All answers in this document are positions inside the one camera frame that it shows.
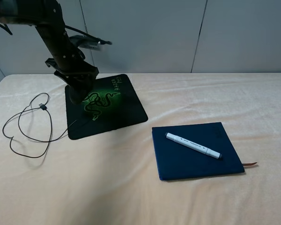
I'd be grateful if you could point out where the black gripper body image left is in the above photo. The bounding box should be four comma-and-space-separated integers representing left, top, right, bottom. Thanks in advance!
36, 25, 98, 78

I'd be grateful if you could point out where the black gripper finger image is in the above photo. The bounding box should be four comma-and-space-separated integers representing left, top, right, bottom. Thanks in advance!
60, 73, 95, 94
45, 58, 61, 76

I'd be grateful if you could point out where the white marker pen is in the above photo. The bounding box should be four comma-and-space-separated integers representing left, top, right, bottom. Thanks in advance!
165, 133, 222, 160

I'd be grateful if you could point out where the black green Razer mouse pad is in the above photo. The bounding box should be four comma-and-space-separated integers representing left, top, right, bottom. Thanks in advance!
65, 74, 148, 140

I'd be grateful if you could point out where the dark blue notebook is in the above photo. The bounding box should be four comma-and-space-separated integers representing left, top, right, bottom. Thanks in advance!
152, 122, 244, 180

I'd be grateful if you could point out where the beige fleece table cloth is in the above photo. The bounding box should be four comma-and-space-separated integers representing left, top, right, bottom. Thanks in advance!
0, 73, 281, 225

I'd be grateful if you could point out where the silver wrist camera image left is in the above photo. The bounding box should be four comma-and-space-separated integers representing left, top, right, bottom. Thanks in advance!
69, 35, 108, 51

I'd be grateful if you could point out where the black camera cable image left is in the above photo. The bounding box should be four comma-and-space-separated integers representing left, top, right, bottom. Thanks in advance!
0, 23, 112, 45

